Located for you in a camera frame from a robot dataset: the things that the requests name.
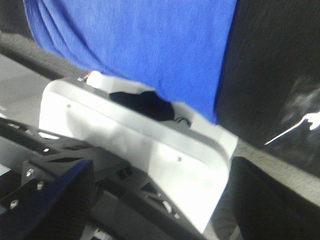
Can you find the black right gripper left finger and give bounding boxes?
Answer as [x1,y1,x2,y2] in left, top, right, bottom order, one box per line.
[0,159,95,240]

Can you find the black metal frame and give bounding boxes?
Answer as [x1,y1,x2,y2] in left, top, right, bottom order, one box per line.
[0,118,202,240]

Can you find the blue microfibre towel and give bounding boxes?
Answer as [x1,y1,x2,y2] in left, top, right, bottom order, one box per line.
[23,0,236,123]

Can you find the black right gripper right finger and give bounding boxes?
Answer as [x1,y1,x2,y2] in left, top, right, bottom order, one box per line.
[231,157,320,240]

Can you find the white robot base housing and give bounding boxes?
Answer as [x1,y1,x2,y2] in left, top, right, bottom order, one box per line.
[39,71,238,233]

